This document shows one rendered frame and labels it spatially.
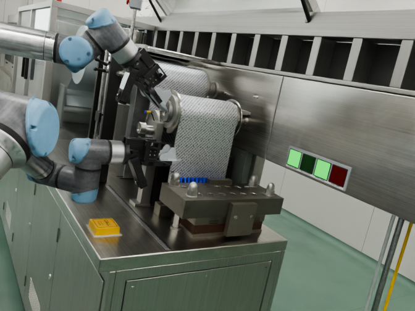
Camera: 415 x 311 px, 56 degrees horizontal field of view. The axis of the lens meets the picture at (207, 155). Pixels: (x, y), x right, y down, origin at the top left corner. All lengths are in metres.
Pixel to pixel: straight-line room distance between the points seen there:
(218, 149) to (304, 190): 3.09
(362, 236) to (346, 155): 2.86
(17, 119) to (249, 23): 1.03
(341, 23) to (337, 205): 3.04
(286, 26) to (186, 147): 0.54
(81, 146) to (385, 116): 0.83
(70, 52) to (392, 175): 0.87
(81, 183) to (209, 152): 0.46
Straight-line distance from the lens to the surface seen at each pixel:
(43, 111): 0.85
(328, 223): 4.25
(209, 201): 1.21
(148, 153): 1.24
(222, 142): 1.41
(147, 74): 1.24
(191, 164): 1.37
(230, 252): 1.26
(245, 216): 1.29
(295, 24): 1.43
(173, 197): 1.22
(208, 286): 1.28
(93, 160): 1.18
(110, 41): 1.19
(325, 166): 1.23
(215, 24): 1.82
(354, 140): 1.18
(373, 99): 1.16
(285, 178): 4.64
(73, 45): 1.05
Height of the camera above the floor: 1.40
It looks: 12 degrees down
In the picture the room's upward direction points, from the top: 11 degrees clockwise
